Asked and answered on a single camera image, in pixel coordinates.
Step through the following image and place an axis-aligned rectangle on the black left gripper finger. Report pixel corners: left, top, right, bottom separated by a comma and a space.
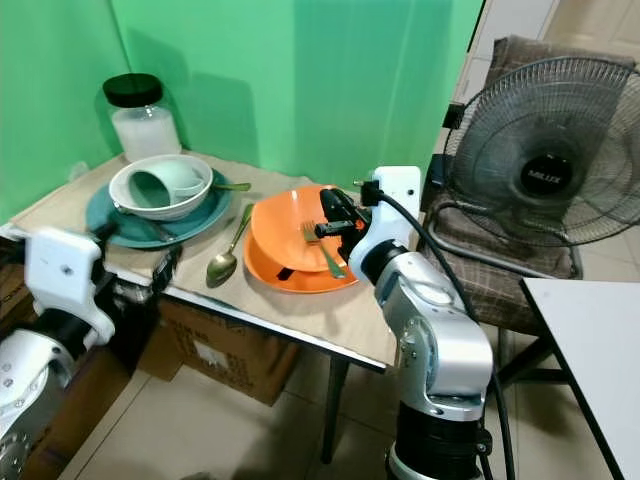
156, 242, 184, 292

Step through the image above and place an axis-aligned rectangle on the orange bowl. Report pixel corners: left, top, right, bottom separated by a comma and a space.
249, 185, 348, 274

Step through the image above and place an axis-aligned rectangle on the orange plate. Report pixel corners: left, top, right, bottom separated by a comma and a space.
242, 187, 362, 295

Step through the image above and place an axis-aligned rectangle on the silver metal utensil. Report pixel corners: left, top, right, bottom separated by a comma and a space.
112, 205, 178, 245

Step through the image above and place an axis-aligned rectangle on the gold metal spoon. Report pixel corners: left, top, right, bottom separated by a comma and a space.
205, 203, 257, 290

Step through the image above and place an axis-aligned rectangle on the teal plate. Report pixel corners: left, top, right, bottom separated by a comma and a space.
85, 180, 232, 250

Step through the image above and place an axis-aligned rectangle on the white ceramic bowl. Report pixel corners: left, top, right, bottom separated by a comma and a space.
108, 153, 215, 223

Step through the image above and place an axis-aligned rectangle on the beige table mat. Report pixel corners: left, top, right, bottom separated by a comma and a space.
10, 155, 403, 371

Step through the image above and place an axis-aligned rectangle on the mint green cup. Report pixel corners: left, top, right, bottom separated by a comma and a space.
124, 164, 207, 212

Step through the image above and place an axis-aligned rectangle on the brown cardboard box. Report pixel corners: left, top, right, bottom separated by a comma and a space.
158, 293, 303, 407

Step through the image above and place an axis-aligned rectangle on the dark brown wooden crate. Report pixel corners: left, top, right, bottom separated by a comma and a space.
0, 258, 33, 346

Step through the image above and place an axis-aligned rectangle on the table with black legs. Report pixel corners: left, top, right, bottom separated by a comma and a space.
0, 155, 403, 467

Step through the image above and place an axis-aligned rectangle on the glass jar with black lid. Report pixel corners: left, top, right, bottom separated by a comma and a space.
102, 73, 184, 164

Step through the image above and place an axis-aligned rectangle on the green backdrop sheet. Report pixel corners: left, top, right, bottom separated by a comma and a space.
0, 0, 486, 223

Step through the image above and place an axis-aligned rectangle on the black electric fan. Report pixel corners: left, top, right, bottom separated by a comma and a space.
444, 56, 640, 249

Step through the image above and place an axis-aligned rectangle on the white side table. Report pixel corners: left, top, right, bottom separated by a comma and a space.
519, 277, 640, 480

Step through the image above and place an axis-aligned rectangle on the green handled fork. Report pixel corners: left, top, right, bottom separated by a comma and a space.
299, 221, 348, 280

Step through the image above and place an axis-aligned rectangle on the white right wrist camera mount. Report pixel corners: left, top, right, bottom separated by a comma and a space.
347, 165, 424, 282

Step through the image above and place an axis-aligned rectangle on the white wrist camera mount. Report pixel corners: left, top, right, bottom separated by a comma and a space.
24, 227, 117, 347
347, 165, 424, 282

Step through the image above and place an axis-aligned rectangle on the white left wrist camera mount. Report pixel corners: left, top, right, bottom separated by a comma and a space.
24, 227, 117, 347

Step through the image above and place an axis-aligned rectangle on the black wall plug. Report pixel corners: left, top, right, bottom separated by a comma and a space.
444, 100, 467, 130

